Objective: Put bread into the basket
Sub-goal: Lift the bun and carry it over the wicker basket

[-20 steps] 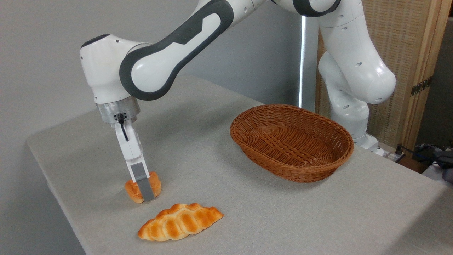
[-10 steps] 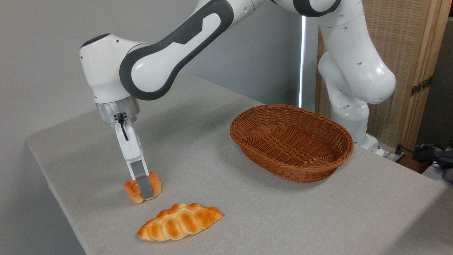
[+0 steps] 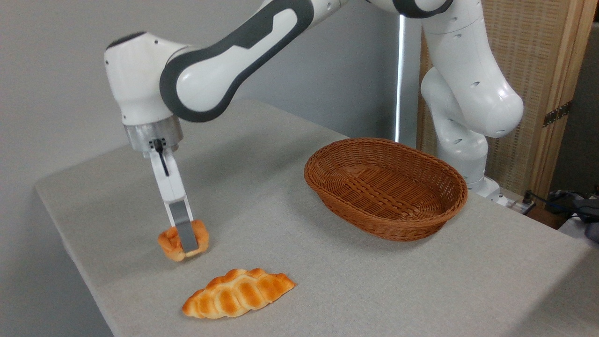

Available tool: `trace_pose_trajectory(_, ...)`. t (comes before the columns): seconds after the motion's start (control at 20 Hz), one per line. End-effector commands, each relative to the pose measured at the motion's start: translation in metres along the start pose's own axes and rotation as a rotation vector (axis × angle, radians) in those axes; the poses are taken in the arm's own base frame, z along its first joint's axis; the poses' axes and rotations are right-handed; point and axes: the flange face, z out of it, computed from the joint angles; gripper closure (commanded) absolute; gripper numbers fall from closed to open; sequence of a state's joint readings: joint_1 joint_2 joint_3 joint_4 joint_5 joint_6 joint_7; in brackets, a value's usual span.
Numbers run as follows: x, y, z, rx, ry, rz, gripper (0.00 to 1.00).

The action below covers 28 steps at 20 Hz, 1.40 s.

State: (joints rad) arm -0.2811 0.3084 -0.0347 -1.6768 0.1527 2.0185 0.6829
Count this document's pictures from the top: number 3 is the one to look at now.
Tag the long braided bread loaf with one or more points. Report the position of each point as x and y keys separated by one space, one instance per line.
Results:
x=238 y=295

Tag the round knotted bread roll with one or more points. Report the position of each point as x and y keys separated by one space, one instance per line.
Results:
x=168 y=245

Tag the grey tablecloth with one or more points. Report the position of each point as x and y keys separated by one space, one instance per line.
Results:
x=327 y=281

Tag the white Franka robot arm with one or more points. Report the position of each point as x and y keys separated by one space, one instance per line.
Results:
x=210 y=79

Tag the metal screen hinge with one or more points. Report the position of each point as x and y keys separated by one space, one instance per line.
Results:
x=557 y=113

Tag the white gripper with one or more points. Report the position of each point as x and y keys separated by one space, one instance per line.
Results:
x=169 y=182

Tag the white power strip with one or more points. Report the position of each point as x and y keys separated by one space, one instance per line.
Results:
x=517 y=205

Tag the brown woven wicker basket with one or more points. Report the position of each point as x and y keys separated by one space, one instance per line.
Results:
x=421 y=224

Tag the dark blue-grey bundle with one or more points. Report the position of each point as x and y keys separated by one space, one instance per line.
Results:
x=587 y=210

